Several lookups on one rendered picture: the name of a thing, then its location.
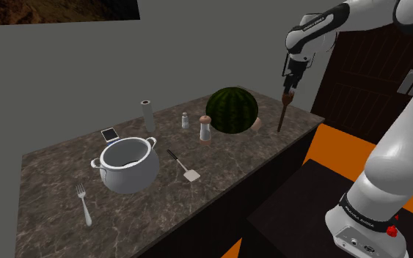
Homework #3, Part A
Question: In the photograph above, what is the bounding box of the small white-framed phone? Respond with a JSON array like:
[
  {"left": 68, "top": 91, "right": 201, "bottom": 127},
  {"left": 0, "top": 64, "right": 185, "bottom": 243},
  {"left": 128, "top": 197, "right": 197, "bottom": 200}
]
[{"left": 100, "top": 127, "right": 120, "bottom": 143}]

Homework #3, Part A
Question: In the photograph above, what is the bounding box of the brown wooden utensil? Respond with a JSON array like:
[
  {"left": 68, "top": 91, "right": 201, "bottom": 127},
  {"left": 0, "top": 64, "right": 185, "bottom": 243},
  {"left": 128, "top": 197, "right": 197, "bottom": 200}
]
[{"left": 277, "top": 89, "right": 296, "bottom": 133}]

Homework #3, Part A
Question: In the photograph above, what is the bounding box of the brown wall picture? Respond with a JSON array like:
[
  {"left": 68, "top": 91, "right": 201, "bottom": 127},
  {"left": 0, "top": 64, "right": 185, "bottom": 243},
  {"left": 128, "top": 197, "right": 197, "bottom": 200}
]
[{"left": 0, "top": 0, "right": 141, "bottom": 27}]

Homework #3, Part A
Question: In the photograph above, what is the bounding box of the dark robot stand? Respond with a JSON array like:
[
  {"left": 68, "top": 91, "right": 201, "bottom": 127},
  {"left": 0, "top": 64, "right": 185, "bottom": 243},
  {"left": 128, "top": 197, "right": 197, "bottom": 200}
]
[{"left": 238, "top": 158, "right": 413, "bottom": 258}]

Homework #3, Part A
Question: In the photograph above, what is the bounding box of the dark wooden door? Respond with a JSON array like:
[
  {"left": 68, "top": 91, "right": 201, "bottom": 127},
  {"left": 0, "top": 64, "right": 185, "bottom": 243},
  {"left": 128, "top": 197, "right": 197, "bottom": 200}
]
[{"left": 310, "top": 22, "right": 413, "bottom": 146}]

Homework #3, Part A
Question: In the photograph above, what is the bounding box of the dark green watermelon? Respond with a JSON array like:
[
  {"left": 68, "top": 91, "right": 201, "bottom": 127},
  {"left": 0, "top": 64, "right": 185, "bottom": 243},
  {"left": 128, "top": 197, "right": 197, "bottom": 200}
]
[{"left": 205, "top": 86, "right": 260, "bottom": 135}]

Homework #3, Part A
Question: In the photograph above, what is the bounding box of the white two-handled pot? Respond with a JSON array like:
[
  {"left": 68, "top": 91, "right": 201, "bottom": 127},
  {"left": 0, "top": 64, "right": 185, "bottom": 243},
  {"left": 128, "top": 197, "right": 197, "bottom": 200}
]
[{"left": 90, "top": 136, "right": 161, "bottom": 195}]

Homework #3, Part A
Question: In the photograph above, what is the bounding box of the black-handled silver spatula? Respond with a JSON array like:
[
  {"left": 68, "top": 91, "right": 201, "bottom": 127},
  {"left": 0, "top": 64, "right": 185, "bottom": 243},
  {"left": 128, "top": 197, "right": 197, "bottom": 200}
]
[{"left": 166, "top": 149, "right": 202, "bottom": 183}]

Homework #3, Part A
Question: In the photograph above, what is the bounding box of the silver fork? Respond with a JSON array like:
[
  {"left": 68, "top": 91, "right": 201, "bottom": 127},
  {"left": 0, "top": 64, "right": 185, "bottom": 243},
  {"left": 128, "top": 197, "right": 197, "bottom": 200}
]
[{"left": 75, "top": 183, "right": 93, "bottom": 228}]

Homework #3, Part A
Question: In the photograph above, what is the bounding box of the grey paper towel roll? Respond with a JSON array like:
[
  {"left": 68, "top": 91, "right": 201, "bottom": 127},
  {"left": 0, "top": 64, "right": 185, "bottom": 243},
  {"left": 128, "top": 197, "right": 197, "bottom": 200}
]
[{"left": 140, "top": 100, "right": 157, "bottom": 133}]

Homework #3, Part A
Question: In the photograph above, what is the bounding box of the wooden-topped pepper mill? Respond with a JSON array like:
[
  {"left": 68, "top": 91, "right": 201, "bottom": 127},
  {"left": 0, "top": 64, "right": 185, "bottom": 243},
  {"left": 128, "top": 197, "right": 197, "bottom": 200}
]
[{"left": 199, "top": 114, "right": 213, "bottom": 147}]

